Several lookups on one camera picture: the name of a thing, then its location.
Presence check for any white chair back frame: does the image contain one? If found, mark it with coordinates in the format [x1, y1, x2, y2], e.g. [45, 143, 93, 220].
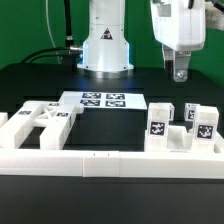
[0, 101, 84, 150]

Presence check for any white chair seat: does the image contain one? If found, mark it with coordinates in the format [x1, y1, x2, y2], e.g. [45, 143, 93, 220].
[144, 125, 224, 154]

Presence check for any black cable bundle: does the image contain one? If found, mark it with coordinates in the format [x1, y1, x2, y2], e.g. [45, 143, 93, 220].
[20, 0, 84, 65]

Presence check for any white marker sheet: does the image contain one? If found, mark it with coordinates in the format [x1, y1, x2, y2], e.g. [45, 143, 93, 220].
[59, 91, 147, 110]

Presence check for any thin white cable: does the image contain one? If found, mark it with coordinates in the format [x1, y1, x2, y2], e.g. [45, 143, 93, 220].
[45, 0, 63, 64]

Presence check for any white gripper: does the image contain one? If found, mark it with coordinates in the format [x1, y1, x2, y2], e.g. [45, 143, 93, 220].
[150, 0, 206, 82]

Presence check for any white U-shaped fence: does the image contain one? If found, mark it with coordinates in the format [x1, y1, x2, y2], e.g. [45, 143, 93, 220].
[0, 135, 224, 179]

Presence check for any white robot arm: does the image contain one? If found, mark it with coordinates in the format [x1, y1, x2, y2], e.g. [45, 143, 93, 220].
[78, 0, 224, 82]

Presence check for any white part at left edge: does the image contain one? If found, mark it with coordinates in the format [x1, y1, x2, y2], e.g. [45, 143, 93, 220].
[0, 112, 8, 128]

